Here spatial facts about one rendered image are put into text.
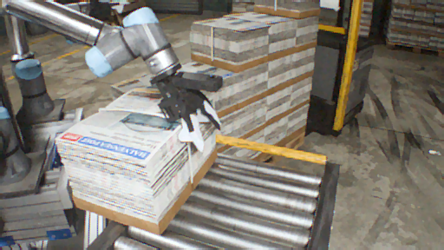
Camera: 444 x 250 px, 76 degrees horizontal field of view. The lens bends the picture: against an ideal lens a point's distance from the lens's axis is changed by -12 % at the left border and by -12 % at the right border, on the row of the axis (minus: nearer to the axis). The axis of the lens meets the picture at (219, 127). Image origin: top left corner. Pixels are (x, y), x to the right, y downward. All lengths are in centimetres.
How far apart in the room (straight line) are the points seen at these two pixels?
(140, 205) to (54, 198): 43
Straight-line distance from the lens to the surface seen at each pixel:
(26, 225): 125
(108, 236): 87
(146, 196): 76
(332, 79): 292
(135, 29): 76
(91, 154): 79
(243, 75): 182
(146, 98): 99
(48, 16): 91
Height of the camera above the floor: 141
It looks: 29 degrees down
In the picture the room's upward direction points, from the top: straight up
